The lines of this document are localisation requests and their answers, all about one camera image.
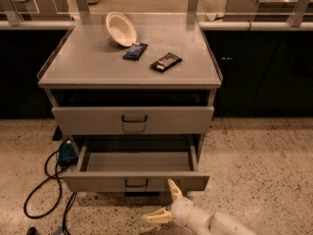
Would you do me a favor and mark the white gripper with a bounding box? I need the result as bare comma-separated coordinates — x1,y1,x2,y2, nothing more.
143,179,194,227

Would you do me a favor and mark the grey drawer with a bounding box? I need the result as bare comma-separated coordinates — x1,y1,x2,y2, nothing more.
63,145,209,193
52,107,213,135

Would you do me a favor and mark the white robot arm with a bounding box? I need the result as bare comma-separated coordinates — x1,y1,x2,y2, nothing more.
143,179,256,235

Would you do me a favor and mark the grey drawer cabinet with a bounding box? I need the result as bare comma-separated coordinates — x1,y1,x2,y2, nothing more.
39,14,221,151

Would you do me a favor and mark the blue power adapter box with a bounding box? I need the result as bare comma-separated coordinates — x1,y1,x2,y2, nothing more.
57,141,78,166

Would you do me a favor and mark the black chocolate bar wrapper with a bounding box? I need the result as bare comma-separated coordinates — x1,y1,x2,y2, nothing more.
150,53,182,72

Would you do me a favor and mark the blue snack bar wrapper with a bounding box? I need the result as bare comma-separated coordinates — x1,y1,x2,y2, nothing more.
122,43,148,61

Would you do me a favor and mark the white paper bowl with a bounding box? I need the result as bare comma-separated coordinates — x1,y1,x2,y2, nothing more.
106,12,137,47

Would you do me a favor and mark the black floor cable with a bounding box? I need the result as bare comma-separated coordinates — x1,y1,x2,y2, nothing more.
22,149,78,235

